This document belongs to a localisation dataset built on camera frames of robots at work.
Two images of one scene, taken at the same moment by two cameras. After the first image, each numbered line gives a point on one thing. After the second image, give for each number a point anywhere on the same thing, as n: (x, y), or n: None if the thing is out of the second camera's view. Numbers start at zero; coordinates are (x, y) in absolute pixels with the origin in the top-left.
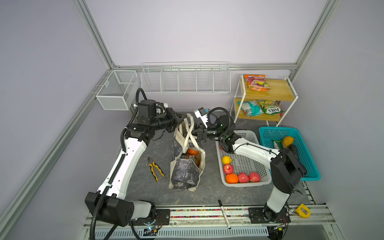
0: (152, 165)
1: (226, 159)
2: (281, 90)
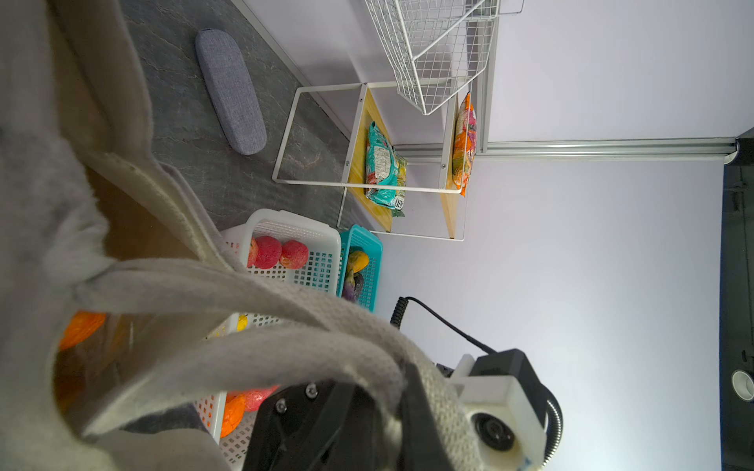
0: None
1: (242, 323)
2: (324, 141)
